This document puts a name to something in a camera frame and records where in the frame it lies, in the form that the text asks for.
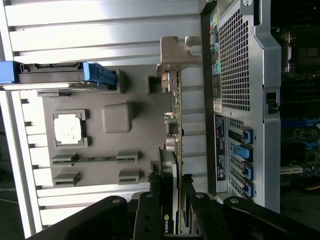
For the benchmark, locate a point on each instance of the CPU socket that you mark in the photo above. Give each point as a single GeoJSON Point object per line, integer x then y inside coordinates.
{"type": "Point", "coordinates": [307, 53]}

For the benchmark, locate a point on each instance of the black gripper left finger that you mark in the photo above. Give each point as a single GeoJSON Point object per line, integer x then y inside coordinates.
{"type": "Point", "coordinates": [100, 220]}

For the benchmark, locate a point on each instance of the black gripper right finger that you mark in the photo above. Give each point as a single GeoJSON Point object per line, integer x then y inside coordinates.
{"type": "Point", "coordinates": [205, 220]}

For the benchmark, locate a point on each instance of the green RAM stick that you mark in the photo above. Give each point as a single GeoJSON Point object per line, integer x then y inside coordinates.
{"type": "Point", "coordinates": [95, 159]}

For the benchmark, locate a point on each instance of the white expansion slot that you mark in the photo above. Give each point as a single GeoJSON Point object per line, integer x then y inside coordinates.
{"type": "Point", "coordinates": [291, 170]}

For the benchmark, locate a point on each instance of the open PC case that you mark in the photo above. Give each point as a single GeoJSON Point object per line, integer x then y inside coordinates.
{"type": "Point", "coordinates": [265, 150]}

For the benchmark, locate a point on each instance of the hard disk with blue carrier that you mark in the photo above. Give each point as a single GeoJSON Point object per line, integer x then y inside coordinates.
{"type": "Point", "coordinates": [50, 75]}

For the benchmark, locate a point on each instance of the silver CPU chip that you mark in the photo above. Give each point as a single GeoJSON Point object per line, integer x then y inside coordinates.
{"type": "Point", "coordinates": [67, 130]}

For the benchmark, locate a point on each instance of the grey parts rack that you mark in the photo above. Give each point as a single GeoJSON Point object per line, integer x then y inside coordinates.
{"type": "Point", "coordinates": [95, 100]}

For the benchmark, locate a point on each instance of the blue expansion slot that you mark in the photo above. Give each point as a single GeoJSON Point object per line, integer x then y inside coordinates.
{"type": "Point", "coordinates": [310, 123]}

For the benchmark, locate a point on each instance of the green motherboard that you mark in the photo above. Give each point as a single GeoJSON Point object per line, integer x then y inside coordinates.
{"type": "Point", "coordinates": [300, 140]}

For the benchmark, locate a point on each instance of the blue slot latch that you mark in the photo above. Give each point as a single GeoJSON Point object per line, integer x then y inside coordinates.
{"type": "Point", "coordinates": [248, 190]}
{"type": "Point", "coordinates": [242, 152]}
{"type": "Point", "coordinates": [247, 135]}
{"type": "Point", "coordinates": [248, 172]}

